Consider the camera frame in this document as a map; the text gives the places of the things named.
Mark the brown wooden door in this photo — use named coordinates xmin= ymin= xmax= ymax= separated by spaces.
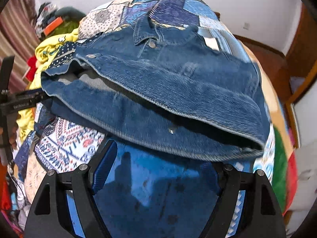
xmin=284 ymin=2 xmax=317 ymax=105

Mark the blue patchwork quilt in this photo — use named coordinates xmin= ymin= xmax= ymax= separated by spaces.
xmin=15 ymin=0 xmax=276 ymax=238

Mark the red cloth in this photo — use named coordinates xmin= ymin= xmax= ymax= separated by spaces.
xmin=284 ymin=151 xmax=298 ymax=215

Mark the yellow printed blanket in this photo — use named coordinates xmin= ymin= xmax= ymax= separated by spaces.
xmin=17 ymin=28 xmax=80 ymax=143

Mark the dark polka-dot cloth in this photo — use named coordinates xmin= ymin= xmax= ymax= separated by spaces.
xmin=48 ymin=42 xmax=78 ymax=69

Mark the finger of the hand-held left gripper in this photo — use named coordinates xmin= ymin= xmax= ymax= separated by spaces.
xmin=30 ymin=89 xmax=53 ymax=105

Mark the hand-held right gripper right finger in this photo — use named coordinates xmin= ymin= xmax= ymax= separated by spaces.
xmin=198 ymin=163 xmax=284 ymax=238

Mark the grey garment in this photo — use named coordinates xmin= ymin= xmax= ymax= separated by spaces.
xmin=56 ymin=7 xmax=86 ymax=22

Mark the pile of mixed clothes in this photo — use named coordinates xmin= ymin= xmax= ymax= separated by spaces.
xmin=35 ymin=2 xmax=59 ymax=38

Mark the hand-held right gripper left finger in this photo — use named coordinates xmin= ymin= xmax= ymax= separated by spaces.
xmin=23 ymin=139 xmax=118 ymax=238

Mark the person's left hand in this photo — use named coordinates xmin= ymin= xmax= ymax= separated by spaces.
xmin=0 ymin=126 xmax=19 ymax=150

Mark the blue denim jacket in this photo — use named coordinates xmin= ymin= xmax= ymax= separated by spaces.
xmin=41 ymin=17 xmax=271 ymax=238

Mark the green cloth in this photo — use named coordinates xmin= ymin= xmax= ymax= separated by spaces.
xmin=272 ymin=126 xmax=290 ymax=210

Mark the brown striped curtain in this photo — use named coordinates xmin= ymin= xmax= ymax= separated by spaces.
xmin=0 ymin=0 xmax=35 ymax=86

